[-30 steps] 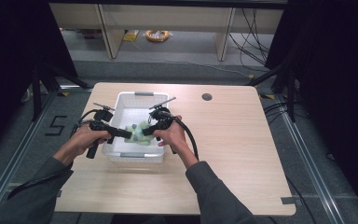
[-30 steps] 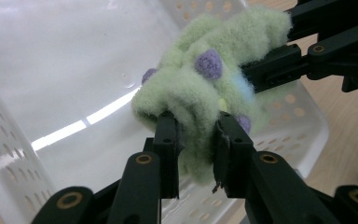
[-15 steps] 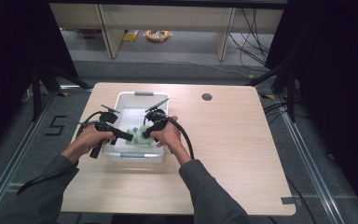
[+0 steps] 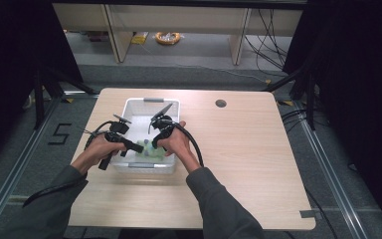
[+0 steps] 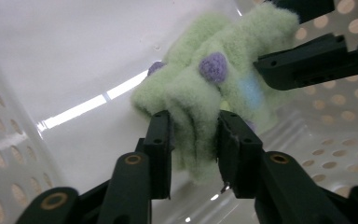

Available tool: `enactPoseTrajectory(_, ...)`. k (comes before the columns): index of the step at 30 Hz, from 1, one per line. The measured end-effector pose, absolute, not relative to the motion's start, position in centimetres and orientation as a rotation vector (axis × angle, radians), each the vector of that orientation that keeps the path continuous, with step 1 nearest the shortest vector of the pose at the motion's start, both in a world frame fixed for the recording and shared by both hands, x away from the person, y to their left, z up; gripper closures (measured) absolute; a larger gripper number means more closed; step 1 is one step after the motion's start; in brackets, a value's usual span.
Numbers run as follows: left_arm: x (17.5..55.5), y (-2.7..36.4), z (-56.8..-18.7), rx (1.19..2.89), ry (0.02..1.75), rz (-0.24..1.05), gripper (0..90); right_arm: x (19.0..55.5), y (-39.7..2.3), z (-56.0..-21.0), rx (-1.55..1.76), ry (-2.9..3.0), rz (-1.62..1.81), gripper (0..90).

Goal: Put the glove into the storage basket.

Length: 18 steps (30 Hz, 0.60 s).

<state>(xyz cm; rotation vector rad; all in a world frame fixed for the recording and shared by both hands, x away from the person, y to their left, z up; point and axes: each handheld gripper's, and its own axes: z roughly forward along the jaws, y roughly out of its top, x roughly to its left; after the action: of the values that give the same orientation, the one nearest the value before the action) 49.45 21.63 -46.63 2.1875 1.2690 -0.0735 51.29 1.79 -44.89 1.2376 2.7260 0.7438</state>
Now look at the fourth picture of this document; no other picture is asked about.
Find black metal stand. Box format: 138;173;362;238
32;67;97;131
263;65;316;131

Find black curtain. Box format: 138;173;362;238
282;0;382;235
0;0;85;168

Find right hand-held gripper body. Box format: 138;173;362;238
150;102;177;137

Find aluminium floor rail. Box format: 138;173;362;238
297;108;368;239
0;96;65;231

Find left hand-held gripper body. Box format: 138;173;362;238
97;114;133;171

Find white perforated plastic basket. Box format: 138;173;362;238
107;97;181;175

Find beige wooden shelf unit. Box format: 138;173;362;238
52;3;304;66

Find yellow packet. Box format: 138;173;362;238
130;31;149;46

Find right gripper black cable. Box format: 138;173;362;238
173;120;205;168

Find bundle of black cables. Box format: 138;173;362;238
244;8;290;72

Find black floor cables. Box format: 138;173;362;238
281;109;308;134

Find person's right hand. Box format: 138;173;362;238
156;120;196;164

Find yellow cable coil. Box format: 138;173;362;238
154;31;182;46

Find person's left hand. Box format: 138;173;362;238
80;133;127;167

